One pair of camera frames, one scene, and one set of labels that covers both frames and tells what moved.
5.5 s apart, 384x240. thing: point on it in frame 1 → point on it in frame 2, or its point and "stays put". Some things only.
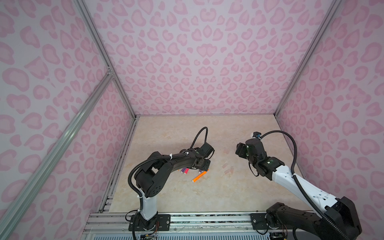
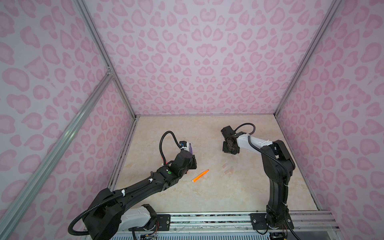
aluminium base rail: [212, 221] stays put
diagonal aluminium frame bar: [13, 218] stays put
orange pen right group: [201, 175] stays put
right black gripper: [240, 149] → [225, 150]
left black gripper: [207, 165] → [194, 165]
